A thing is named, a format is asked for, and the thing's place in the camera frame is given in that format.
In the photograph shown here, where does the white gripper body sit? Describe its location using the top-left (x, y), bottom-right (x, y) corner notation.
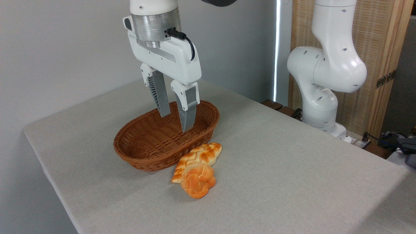
top-left (127, 30), bottom-right (202, 86)

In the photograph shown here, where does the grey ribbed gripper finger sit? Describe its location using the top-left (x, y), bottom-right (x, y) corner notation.
top-left (171, 80), bottom-right (200, 133)
top-left (140, 63), bottom-right (171, 118)

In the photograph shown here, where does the round orange knotted bread roll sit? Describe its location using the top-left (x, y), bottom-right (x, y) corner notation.
top-left (180, 162), bottom-right (217, 199)

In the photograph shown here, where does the long braided bread loaf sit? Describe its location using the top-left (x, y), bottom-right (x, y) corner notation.
top-left (171, 142), bottom-right (223, 184)

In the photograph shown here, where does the brown oval wicker basket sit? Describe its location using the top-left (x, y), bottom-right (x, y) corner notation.
top-left (113, 100), bottom-right (220, 172)

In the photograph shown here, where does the dark brown wooden block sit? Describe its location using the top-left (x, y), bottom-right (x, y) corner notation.
top-left (278, 106), bottom-right (303, 121)
top-left (261, 99), bottom-right (283, 111)

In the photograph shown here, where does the grey tablecloth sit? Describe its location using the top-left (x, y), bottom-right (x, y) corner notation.
top-left (23, 78), bottom-right (416, 234)

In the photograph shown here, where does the white power strip with plug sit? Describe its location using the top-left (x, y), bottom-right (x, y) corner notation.
top-left (350, 132), bottom-right (371, 149)

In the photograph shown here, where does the dark metal screen hinge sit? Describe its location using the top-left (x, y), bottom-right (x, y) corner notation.
top-left (376, 70), bottom-right (397, 89)

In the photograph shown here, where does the wooden woven folding screen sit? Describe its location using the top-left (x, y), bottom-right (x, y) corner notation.
top-left (289, 0), bottom-right (414, 137)

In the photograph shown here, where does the dark grey bag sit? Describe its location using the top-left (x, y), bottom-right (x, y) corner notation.
top-left (380, 131), bottom-right (416, 168)

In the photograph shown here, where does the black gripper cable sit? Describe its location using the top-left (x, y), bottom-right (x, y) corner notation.
top-left (166, 28), bottom-right (196, 61)

